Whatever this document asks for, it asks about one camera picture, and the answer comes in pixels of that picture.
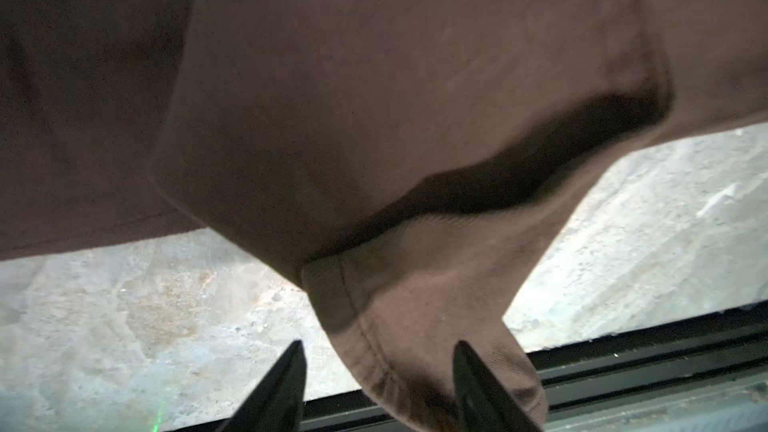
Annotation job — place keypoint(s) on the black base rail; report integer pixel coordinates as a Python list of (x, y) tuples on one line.
[(708, 373)]

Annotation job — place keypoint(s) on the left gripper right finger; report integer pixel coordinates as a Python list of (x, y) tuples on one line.
[(483, 403)]

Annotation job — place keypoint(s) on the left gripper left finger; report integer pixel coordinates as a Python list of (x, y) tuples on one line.
[(276, 404)]

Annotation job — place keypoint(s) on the brown trousers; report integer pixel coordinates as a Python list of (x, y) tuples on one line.
[(405, 162)]

